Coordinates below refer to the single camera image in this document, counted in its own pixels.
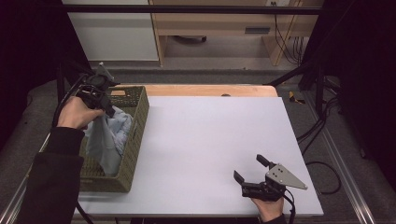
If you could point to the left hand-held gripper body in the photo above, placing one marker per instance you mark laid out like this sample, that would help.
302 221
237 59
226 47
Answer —
95 84

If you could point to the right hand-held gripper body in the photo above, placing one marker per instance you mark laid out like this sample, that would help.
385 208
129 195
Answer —
274 189

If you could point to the light blue cloth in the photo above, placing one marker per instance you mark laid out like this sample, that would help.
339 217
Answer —
109 140

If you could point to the olive green woven basket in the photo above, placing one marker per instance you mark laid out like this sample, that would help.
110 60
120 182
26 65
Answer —
135 137

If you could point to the person's right hand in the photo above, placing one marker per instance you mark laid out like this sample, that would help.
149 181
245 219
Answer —
271 210

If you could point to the person's left hand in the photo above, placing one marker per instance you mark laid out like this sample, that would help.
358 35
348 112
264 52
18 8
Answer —
74 113

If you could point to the white table cover sheet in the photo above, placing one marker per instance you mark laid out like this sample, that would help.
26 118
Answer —
218 149

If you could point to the white cabinet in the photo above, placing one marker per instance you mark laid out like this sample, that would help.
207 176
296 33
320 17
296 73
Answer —
115 34

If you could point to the yellow and black tool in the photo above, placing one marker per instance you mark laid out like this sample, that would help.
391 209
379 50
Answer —
293 98

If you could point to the black curtain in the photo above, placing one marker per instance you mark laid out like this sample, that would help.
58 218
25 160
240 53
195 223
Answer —
364 77
28 56

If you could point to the black metal stand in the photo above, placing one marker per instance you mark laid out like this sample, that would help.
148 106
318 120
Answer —
317 84

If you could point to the wooden desk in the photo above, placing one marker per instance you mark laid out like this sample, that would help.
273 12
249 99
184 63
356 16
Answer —
211 23

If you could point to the aluminium rail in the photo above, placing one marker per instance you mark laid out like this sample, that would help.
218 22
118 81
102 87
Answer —
18 193
342 168

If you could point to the black metal frame bar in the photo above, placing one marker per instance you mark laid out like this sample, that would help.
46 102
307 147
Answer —
186 9

